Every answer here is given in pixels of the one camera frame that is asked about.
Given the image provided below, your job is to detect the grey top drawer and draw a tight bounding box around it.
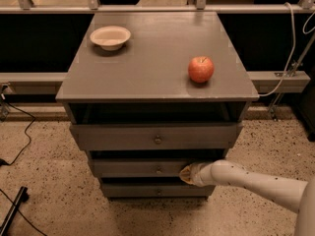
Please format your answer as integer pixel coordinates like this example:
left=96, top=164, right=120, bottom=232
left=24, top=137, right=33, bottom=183
left=70, top=123, right=242, bottom=150

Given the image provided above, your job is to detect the black metal bar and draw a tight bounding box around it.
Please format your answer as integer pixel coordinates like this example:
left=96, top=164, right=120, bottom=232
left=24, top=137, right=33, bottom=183
left=0, top=187, right=29, bottom=236

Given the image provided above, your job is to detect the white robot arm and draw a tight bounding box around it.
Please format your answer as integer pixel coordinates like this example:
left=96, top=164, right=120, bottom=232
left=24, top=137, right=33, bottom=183
left=179, top=159, right=315, bottom=236

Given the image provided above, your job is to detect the grey bottom drawer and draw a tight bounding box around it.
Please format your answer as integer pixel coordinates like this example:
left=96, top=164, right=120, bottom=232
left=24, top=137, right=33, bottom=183
left=100, top=177, right=214, bottom=198

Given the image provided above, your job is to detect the grey wooden drawer cabinet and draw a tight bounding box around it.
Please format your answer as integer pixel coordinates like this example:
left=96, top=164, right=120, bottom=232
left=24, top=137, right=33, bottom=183
left=55, top=11, right=260, bottom=200

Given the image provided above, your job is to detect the metal bracket stand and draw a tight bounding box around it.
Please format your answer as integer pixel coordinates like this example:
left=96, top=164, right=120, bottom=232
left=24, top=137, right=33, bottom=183
left=268, top=32, right=315, bottom=121

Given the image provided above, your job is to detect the white cable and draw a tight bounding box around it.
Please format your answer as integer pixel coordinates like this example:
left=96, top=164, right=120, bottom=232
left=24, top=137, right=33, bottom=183
left=258, top=2, right=297, bottom=98

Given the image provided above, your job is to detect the red apple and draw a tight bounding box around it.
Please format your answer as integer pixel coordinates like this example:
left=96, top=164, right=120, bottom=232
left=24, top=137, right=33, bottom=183
left=188, top=56, right=215, bottom=84

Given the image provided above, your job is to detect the black floor cable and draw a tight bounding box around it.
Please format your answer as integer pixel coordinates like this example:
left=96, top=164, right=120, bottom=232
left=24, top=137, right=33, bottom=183
left=0, top=93, right=36, bottom=167

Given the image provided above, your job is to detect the metal railing frame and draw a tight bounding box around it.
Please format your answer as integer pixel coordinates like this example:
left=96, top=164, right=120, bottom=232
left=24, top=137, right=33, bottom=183
left=0, top=0, right=315, bottom=14

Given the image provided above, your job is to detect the grey drawer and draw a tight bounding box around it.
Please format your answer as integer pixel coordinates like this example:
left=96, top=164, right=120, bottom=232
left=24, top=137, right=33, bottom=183
left=89, top=158, right=201, bottom=178
left=70, top=123, right=242, bottom=150
left=100, top=177, right=214, bottom=198

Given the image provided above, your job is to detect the white paper bowl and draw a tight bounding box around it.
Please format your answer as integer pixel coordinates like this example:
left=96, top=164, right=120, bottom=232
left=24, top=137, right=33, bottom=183
left=90, top=26, right=131, bottom=51

